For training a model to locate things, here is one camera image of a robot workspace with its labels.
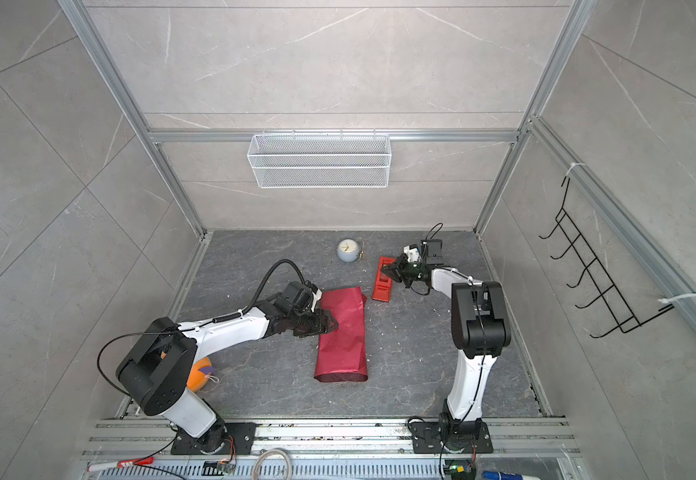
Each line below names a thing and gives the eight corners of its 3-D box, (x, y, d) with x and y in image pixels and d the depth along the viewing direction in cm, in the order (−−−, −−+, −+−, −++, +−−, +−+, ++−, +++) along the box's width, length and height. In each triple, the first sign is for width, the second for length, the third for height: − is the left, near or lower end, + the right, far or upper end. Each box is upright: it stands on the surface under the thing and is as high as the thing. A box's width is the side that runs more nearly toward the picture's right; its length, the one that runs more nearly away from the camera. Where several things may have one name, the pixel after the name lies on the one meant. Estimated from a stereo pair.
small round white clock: (335, 262, 112) (335, 255, 109) (336, 245, 117) (336, 238, 114) (360, 262, 112) (360, 255, 109) (360, 245, 117) (360, 238, 114)
